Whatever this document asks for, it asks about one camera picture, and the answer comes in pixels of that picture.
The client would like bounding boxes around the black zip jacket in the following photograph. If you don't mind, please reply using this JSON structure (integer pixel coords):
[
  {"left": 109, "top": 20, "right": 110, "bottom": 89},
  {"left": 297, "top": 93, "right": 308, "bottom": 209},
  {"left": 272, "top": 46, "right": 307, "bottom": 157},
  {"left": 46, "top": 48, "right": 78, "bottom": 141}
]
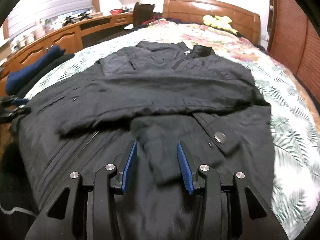
[{"left": 17, "top": 42, "right": 274, "bottom": 239}]

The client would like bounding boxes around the folded navy blue garment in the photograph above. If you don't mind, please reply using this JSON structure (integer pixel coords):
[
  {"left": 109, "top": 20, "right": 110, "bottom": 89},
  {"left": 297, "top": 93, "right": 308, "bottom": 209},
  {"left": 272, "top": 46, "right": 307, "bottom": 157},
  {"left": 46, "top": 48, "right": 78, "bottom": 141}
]
[{"left": 5, "top": 45, "right": 66, "bottom": 95}]

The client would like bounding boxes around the wooden curved desk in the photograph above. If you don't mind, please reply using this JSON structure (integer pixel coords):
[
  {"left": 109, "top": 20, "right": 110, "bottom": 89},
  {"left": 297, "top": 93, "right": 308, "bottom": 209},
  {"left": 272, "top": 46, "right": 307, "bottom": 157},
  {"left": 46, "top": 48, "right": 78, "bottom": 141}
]
[{"left": 1, "top": 12, "right": 133, "bottom": 96}]

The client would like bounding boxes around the floral and leaf bedspread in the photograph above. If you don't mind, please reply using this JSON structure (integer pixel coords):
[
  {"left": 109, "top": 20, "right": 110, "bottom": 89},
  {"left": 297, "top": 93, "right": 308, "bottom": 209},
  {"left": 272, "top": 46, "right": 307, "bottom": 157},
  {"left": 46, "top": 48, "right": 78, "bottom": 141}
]
[{"left": 26, "top": 19, "right": 319, "bottom": 239}]

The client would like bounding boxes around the black gripper stand left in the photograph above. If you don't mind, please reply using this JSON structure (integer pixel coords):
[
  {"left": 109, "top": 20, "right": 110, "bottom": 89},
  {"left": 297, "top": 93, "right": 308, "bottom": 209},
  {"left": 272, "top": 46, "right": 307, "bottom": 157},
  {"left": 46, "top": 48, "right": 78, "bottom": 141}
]
[{"left": 62, "top": 16, "right": 76, "bottom": 27}]

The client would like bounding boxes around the black gripper stand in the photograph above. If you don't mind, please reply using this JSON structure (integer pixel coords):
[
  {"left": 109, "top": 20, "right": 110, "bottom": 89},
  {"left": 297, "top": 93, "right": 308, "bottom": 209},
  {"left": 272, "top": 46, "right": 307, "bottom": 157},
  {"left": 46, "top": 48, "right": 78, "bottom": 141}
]
[
  {"left": 78, "top": 12, "right": 92, "bottom": 21},
  {"left": 62, "top": 16, "right": 76, "bottom": 27}
]

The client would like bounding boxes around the grey window blind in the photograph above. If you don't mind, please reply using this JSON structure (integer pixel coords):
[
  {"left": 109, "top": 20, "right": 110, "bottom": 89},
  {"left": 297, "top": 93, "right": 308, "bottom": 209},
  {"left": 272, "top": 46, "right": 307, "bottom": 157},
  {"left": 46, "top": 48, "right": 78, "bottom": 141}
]
[{"left": 7, "top": 0, "right": 93, "bottom": 38}]

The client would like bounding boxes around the black gripper stand right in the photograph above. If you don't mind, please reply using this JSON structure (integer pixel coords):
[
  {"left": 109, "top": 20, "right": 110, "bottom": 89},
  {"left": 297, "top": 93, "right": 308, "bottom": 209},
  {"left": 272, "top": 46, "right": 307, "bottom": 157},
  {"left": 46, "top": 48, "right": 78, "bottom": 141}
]
[{"left": 78, "top": 12, "right": 92, "bottom": 21}]

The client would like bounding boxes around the red basket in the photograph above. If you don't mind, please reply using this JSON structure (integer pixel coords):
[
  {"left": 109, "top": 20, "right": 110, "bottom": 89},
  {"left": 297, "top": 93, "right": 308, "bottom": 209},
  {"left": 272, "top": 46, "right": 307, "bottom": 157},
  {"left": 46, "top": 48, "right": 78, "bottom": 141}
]
[{"left": 110, "top": 9, "right": 123, "bottom": 15}]

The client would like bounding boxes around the yellow plush toy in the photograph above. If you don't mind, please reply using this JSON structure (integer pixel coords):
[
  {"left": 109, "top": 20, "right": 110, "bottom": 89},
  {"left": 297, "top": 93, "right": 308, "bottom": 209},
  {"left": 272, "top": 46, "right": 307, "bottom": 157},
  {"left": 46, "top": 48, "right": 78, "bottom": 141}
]
[{"left": 202, "top": 15, "right": 238, "bottom": 35}]

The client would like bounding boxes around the wooden bed headboard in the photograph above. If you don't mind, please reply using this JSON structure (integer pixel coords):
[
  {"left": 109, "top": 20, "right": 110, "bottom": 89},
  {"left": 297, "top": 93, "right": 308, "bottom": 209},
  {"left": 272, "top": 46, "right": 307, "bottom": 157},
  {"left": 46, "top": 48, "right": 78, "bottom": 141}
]
[{"left": 162, "top": 0, "right": 261, "bottom": 44}]

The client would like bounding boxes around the brown louvered wardrobe door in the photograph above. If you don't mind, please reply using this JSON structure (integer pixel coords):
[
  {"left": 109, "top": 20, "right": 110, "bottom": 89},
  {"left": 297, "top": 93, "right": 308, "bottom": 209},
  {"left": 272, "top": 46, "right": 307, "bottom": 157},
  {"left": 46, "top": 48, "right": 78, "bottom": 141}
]
[{"left": 268, "top": 0, "right": 319, "bottom": 101}]

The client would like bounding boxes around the dark wooden chair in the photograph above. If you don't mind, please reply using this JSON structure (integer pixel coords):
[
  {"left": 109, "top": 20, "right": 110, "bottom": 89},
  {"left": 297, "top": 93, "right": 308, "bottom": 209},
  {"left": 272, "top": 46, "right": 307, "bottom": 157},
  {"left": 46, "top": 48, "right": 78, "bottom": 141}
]
[{"left": 132, "top": 2, "right": 155, "bottom": 28}]

